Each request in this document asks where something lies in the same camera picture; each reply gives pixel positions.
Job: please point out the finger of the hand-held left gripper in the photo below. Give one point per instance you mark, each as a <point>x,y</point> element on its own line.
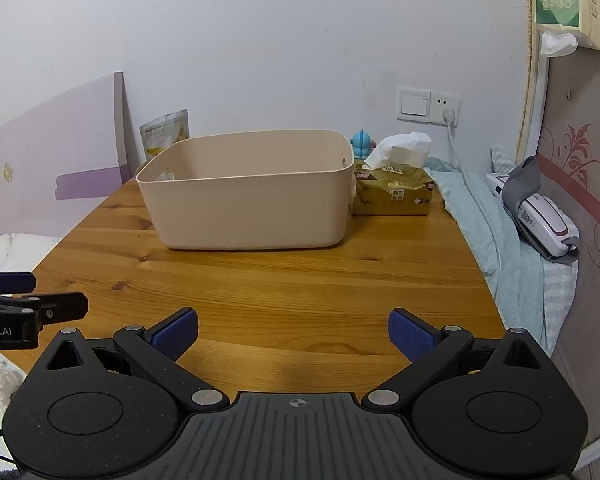
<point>5,282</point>
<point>55,306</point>

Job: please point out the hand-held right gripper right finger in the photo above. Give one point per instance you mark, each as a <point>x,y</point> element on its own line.
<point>409,334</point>

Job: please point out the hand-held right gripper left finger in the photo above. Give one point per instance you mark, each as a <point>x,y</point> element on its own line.
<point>177,332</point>

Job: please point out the beige plastic storage bin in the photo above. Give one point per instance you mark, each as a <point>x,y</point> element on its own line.
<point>245,210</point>

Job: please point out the white printed bed sheet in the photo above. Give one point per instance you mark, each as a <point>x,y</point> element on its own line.
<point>10,248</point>

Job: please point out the light blue blanket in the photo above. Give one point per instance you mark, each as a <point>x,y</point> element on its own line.
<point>510,260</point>

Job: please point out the purple and white board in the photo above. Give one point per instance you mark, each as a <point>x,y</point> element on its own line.
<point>55,160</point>

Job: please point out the gold tissue pack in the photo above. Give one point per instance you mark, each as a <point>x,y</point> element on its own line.
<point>392,190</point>

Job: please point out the white tissue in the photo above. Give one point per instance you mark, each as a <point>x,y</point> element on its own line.
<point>397,150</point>

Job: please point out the blue toy figure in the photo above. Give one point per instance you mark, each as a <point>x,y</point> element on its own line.
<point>363,143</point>

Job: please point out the banana chips pouch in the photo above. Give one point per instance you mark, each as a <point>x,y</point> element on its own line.
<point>162,132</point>

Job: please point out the white power plug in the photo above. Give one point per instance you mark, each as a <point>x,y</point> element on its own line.
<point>449,116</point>

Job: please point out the floral pink headboard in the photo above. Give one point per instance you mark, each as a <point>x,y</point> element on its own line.
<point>590,160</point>

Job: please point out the white wall switch socket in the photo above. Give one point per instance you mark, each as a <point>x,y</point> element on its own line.
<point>415,105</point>

